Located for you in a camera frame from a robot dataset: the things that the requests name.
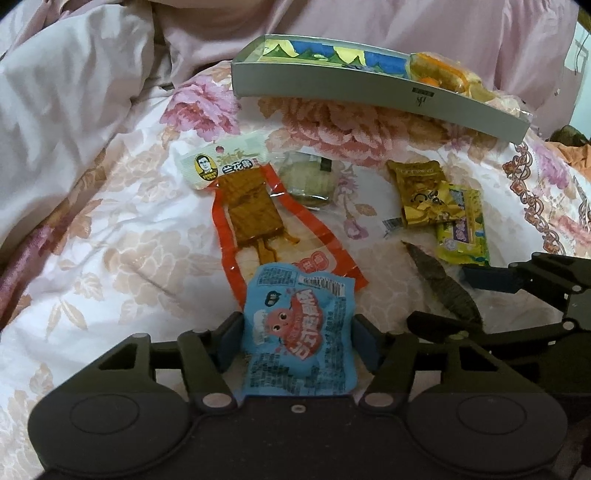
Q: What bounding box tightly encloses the blue snack packet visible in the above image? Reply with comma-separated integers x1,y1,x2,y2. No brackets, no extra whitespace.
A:
238,263,358,398

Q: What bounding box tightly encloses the orange stick snack packet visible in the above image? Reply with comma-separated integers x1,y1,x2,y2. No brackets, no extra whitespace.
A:
409,52,485,100

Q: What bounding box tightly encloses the red tofu skewer packet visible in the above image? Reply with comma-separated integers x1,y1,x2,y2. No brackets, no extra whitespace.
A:
179,131,370,310

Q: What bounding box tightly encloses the pale pink quilt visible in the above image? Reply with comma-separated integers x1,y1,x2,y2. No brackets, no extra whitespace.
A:
0,0,241,266

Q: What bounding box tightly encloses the grey box with painted lining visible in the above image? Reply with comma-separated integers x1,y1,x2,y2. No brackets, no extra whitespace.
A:
231,34,534,144

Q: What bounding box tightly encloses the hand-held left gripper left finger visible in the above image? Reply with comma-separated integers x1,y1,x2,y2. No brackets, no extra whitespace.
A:
97,311,245,413

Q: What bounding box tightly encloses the yellow-green snack packet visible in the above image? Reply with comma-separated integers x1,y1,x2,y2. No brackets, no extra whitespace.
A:
435,185,491,267

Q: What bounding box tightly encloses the clear round biscuit packet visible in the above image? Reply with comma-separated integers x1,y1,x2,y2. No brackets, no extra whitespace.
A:
277,150,345,210

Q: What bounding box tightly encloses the dark green object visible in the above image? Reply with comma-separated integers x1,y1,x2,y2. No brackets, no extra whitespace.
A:
549,124,591,148

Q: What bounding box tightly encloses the floral bedsheet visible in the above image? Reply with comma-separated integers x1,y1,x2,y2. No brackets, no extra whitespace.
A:
0,60,591,462

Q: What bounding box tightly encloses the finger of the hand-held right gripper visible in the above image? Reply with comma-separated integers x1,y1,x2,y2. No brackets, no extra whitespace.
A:
462,258,591,305
406,311,591,354

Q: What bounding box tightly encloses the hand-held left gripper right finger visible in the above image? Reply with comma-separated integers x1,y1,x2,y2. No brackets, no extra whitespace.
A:
353,314,497,413

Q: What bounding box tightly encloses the dried fish packet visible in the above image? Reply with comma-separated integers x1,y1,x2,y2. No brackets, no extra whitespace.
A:
401,240,481,324

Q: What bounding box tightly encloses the orange cloth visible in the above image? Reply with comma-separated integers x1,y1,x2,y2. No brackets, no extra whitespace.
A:
554,141,591,171

